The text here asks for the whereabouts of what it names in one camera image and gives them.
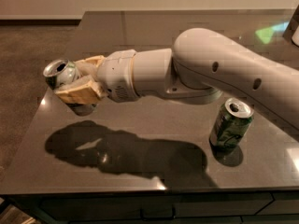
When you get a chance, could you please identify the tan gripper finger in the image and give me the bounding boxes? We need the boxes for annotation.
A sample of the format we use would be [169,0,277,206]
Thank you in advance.
[54,75,107,105]
[75,55,106,78]

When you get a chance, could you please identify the white green 7up can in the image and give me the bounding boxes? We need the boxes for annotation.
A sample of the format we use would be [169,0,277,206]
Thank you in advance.
[43,59,81,90]

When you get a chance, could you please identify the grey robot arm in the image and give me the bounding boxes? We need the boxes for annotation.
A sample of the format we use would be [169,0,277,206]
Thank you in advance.
[55,28,299,135]

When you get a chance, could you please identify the dark green soda can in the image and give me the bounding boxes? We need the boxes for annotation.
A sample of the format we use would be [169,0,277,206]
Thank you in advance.
[209,98,254,151]

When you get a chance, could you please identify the dark cabinet drawer handle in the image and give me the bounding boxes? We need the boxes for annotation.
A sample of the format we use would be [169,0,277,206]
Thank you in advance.
[139,205,177,221]

